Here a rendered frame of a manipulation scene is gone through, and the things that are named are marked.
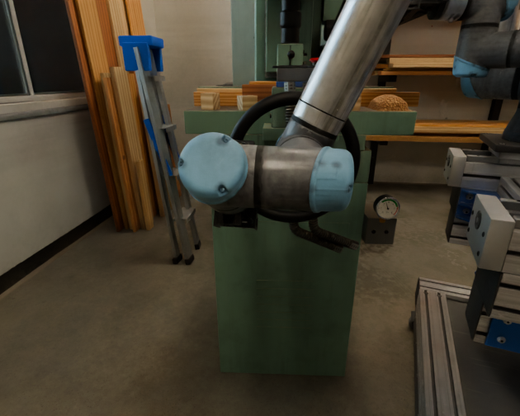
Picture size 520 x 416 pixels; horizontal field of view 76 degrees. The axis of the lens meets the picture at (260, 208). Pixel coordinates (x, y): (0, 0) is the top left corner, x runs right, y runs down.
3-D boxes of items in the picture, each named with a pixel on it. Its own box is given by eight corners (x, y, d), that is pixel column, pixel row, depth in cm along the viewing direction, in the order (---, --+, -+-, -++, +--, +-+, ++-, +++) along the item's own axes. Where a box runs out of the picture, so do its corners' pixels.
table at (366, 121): (173, 139, 81) (171, 114, 78) (200, 124, 109) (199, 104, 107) (431, 142, 78) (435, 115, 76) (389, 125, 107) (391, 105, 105)
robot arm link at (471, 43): (500, 77, 72) (514, 19, 69) (445, 77, 80) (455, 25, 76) (508, 78, 78) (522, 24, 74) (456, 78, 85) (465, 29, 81)
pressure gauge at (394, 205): (373, 225, 90) (377, 197, 87) (370, 220, 93) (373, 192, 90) (397, 226, 90) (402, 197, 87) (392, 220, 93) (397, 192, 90)
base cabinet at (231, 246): (218, 373, 119) (206, 182, 94) (235, 281, 173) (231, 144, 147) (346, 377, 117) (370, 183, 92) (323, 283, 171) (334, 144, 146)
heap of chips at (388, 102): (377, 111, 86) (380, 96, 85) (364, 106, 99) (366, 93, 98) (413, 111, 86) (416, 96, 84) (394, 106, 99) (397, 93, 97)
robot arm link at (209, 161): (250, 202, 34) (167, 198, 35) (257, 215, 45) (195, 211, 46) (254, 128, 35) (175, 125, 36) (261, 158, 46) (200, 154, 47)
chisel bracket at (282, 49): (276, 77, 94) (277, 43, 91) (276, 77, 107) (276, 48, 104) (303, 77, 94) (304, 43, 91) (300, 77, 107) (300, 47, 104)
